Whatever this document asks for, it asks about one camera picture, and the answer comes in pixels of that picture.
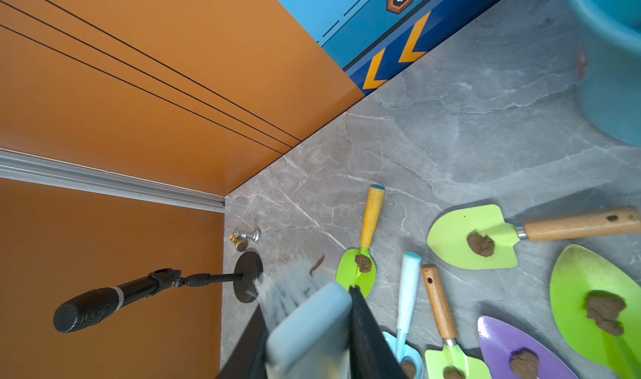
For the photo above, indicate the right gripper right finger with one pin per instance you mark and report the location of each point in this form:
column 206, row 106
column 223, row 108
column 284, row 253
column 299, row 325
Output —
column 370, row 356

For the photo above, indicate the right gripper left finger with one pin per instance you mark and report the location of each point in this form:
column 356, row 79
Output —
column 248, row 358

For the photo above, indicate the scrub brush blue white handle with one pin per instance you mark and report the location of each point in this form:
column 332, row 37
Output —
column 306, row 315

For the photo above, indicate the green pointed shovel wooden handle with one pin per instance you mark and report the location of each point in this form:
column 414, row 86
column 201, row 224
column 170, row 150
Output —
column 451, row 361

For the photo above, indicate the light green trowel wooden handle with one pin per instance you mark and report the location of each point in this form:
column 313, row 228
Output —
column 479, row 238

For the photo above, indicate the light blue scoop trowel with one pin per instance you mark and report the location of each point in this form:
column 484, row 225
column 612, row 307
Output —
column 409, row 358

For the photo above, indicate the turquoise plastic bucket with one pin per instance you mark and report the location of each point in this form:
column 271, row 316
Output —
column 608, row 89

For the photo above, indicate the brass chess pawn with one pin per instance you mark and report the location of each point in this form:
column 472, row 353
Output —
column 240, row 243

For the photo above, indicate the silver chess pawn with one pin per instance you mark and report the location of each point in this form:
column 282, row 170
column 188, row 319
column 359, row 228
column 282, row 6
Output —
column 254, row 235

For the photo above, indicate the black microphone on stand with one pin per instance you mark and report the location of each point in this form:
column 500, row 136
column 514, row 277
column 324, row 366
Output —
column 92, row 307

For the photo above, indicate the purple trowel pink handle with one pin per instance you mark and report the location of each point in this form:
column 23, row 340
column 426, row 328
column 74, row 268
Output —
column 511, row 353

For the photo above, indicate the green leaf trowel yellow handle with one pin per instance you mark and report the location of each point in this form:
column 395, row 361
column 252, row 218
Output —
column 596, row 308

